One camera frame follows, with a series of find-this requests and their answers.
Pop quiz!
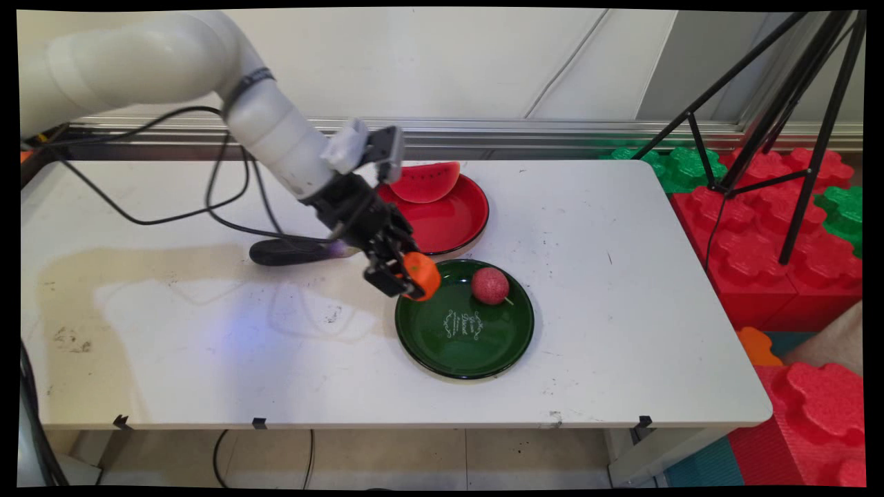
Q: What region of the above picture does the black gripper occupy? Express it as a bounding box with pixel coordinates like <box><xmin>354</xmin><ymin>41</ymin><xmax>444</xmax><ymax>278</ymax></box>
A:
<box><xmin>300</xmin><ymin>173</ymin><xmax>421</xmax><ymax>300</ymax></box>

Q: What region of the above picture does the orange toy tangerine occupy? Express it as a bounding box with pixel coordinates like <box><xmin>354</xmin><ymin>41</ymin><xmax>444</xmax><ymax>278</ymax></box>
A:
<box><xmin>401</xmin><ymin>251</ymin><xmax>442</xmax><ymax>302</ymax></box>

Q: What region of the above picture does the purple toy eggplant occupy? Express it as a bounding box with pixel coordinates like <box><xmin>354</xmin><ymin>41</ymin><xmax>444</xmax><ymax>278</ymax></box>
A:
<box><xmin>249</xmin><ymin>237</ymin><xmax>360</xmax><ymax>267</ymax></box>

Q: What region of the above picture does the red plate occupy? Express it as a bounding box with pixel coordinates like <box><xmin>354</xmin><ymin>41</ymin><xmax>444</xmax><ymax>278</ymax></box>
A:
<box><xmin>376</xmin><ymin>173</ymin><xmax>490</xmax><ymax>257</ymax></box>

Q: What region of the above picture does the toy watermelon slice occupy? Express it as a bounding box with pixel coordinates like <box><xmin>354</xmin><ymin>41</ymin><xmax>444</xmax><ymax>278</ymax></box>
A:
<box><xmin>389</xmin><ymin>162</ymin><xmax>462</xmax><ymax>204</ymax></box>

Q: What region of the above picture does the red toy apple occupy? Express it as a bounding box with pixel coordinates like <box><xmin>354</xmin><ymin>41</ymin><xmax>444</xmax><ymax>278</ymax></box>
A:
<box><xmin>471</xmin><ymin>266</ymin><xmax>515</xmax><ymax>307</ymax></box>

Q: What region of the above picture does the dark green plate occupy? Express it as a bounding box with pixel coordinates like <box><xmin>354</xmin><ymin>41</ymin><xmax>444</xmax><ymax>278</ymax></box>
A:
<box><xmin>394</xmin><ymin>259</ymin><xmax>535</xmax><ymax>381</ymax></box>

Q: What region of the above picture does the green foam block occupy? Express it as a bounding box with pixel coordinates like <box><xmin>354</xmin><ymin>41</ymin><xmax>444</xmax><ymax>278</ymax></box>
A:
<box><xmin>599</xmin><ymin>142</ymin><xmax>728</xmax><ymax>195</ymax></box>
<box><xmin>814</xmin><ymin>185</ymin><xmax>864</xmax><ymax>257</ymax></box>

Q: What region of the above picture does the white table leg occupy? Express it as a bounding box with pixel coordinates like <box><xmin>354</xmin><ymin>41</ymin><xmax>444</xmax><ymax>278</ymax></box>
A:
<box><xmin>606</xmin><ymin>427</ymin><xmax>734</xmax><ymax>488</ymax></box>

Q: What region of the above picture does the large red foam block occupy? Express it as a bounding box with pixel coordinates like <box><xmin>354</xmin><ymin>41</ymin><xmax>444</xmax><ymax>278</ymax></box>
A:
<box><xmin>671</xmin><ymin>147</ymin><xmax>864</xmax><ymax>332</ymax></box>

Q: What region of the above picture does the teal floor mat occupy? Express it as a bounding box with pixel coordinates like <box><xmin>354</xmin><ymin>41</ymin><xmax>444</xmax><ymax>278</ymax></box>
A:
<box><xmin>664</xmin><ymin>435</ymin><xmax>745</xmax><ymax>487</ymax></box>

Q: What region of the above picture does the orange foam block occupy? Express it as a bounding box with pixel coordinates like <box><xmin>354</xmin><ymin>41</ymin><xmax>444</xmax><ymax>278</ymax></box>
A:
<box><xmin>736</xmin><ymin>327</ymin><xmax>785</xmax><ymax>368</ymax></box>

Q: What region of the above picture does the black tripod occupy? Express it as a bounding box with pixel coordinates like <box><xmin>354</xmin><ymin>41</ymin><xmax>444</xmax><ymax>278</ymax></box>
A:
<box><xmin>632</xmin><ymin>10</ymin><xmax>867</xmax><ymax>266</ymax></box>

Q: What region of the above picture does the beige fabric object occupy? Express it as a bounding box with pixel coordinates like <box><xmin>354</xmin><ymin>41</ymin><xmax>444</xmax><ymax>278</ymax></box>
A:
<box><xmin>780</xmin><ymin>300</ymin><xmax>864</xmax><ymax>377</ymax></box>

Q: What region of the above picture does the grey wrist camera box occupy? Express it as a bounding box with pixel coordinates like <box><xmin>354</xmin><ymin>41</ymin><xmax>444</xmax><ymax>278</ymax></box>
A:
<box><xmin>320</xmin><ymin>119</ymin><xmax>405</xmax><ymax>186</ymax></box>

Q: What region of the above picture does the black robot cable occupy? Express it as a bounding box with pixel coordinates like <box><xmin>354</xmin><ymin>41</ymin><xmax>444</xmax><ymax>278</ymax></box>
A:
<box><xmin>21</xmin><ymin>106</ymin><xmax>346</xmax><ymax>246</ymax></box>

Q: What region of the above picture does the aluminium wall rail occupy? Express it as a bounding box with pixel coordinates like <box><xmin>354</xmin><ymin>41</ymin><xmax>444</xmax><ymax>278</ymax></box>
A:
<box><xmin>69</xmin><ymin>116</ymin><xmax>864</xmax><ymax>154</ymax></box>

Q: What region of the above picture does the black arm strap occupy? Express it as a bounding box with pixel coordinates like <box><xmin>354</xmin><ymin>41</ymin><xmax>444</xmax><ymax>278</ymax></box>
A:
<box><xmin>221</xmin><ymin>67</ymin><xmax>276</xmax><ymax>116</ymax></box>

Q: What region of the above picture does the black floor cable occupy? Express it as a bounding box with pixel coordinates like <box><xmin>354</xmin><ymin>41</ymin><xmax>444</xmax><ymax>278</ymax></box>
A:
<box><xmin>211</xmin><ymin>429</ymin><xmax>316</xmax><ymax>488</ymax></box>

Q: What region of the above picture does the black metal frame bar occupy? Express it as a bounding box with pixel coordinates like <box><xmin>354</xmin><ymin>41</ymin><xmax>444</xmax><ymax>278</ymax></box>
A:
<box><xmin>21</xmin><ymin>126</ymin><xmax>78</xmax><ymax>188</ymax></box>

